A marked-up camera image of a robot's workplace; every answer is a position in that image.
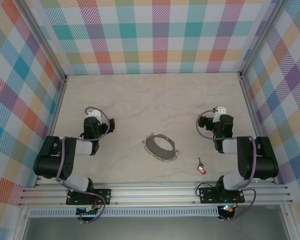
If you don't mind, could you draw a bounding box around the grey keyring with small rings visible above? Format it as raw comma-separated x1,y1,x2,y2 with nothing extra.
141,132,180,163

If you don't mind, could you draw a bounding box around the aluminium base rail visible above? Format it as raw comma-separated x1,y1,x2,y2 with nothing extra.
17,181,293,207

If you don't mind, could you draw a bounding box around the aluminium frame leg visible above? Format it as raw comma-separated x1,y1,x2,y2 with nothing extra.
13,207,32,240
279,203,300,240

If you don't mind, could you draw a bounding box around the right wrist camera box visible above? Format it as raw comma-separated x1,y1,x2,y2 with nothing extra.
213,105,227,123

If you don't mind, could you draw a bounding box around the aluminium frame post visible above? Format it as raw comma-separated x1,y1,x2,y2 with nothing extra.
16,0,69,83
239,0,290,80

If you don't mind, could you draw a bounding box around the grey metal shelf panel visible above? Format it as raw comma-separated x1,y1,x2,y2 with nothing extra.
22,216,291,240

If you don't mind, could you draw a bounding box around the white slotted cable duct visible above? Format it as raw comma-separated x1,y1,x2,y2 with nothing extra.
29,206,220,218

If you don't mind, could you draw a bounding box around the silver key with red tag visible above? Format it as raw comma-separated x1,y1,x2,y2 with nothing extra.
196,157,208,176

